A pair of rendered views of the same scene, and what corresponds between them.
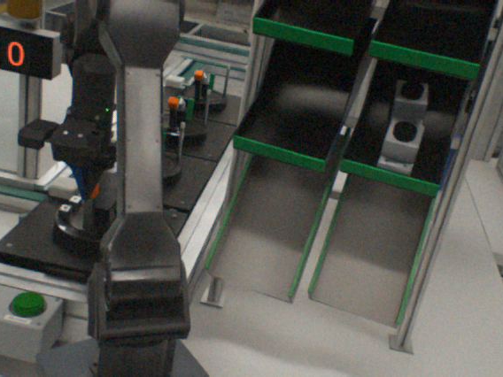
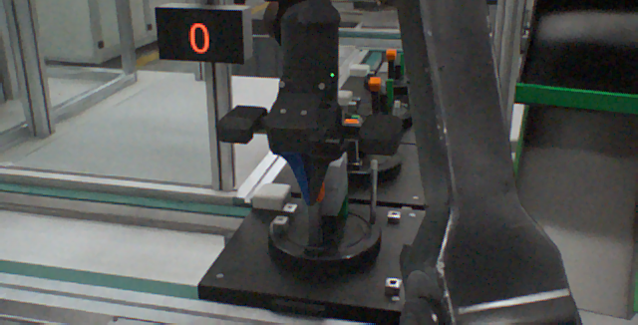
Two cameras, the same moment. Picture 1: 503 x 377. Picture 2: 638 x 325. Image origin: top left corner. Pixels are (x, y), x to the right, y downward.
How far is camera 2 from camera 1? 33 cm
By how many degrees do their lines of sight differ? 8
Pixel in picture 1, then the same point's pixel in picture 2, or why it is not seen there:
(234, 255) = not seen: hidden behind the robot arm
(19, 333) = not seen: outside the picture
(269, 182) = (552, 152)
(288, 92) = (566, 22)
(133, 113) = (442, 20)
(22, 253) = (238, 285)
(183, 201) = (416, 195)
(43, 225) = (256, 245)
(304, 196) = (609, 163)
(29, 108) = (219, 105)
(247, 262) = not seen: hidden behind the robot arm
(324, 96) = (621, 19)
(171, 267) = (555, 296)
